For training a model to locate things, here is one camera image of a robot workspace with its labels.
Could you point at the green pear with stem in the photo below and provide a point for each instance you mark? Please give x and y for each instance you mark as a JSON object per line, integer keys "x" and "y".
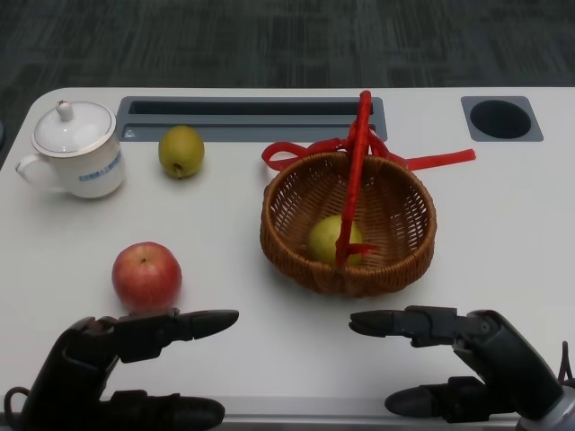
{"x": 179, "y": 148}

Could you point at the grey recessed cup holder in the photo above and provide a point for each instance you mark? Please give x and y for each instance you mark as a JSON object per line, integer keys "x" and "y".
{"x": 501, "y": 119}

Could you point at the green pear without stem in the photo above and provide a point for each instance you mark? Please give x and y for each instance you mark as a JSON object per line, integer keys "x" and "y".
{"x": 325, "y": 240}

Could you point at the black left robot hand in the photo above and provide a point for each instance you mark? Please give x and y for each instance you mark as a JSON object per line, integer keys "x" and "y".
{"x": 85, "y": 354}

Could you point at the grey recessed pen tray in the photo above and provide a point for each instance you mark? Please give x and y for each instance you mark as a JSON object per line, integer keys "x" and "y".
{"x": 251, "y": 119}

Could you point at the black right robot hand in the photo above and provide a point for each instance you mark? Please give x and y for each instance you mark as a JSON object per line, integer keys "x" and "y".
{"x": 507, "y": 359}

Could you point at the red apple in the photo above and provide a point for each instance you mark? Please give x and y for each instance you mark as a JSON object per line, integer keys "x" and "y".
{"x": 146, "y": 278}

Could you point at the red ribbon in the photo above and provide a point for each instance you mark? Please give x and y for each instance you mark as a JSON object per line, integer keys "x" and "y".
{"x": 442, "y": 158}

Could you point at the white ceramic mug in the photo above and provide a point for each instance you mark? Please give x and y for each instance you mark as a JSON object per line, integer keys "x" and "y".
{"x": 99, "y": 173}

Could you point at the white mug lid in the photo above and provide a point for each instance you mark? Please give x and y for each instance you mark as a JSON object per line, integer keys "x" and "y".
{"x": 74, "y": 128}

